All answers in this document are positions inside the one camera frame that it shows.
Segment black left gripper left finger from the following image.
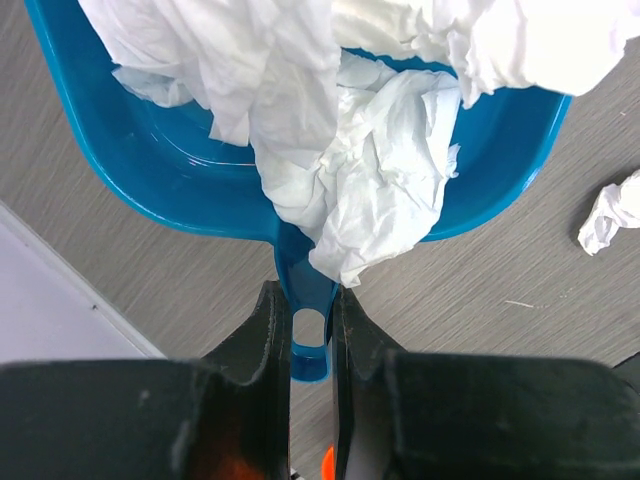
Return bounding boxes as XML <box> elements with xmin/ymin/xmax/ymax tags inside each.
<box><xmin>1</xmin><ymin>281</ymin><xmax>292</xmax><ymax>479</ymax></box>

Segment orange plastic bowl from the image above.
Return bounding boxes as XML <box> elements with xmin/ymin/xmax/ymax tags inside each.
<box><xmin>321</xmin><ymin>445</ymin><xmax>335</xmax><ymax>480</ymax></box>

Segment crumpled white paper scrap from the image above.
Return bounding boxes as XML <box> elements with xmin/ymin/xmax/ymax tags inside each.
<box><xmin>332</xmin><ymin>1</ymin><xmax>639</xmax><ymax>108</ymax></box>
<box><xmin>80</xmin><ymin>1</ymin><xmax>340</xmax><ymax>150</ymax></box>
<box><xmin>250</xmin><ymin>52</ymin><xmax>461</xmax><ymax>287</ymax></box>
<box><xmin>577</xmin><ymin>170</ymin><xmax>639</xmax><ymax>256</ymax></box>

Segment blue plastic dustpan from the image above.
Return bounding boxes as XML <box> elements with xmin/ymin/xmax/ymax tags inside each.
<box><xmin>23</xmin><ymin>0</ymin><xmax>573</xmax><ymax>385</ymax></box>

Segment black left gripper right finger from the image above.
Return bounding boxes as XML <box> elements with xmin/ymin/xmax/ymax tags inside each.
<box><xmin>331</xmin><ymin>289</ymin><xmax>639</xmax><ymax>479</ymax></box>

